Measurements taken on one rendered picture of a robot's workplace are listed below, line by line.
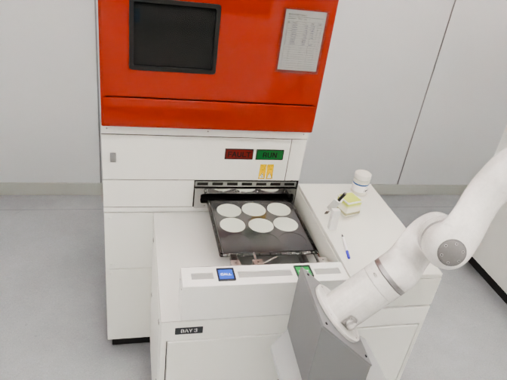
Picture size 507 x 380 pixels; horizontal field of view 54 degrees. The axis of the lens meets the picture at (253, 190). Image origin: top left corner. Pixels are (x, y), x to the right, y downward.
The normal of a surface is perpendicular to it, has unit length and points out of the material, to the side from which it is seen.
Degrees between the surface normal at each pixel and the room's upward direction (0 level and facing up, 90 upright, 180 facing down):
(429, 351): 0
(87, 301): 0
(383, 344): 90
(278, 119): 90
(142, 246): 90
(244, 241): 0
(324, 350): 90
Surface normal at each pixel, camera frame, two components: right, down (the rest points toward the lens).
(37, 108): 0.21, 0.51
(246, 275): 0.13, -0.86
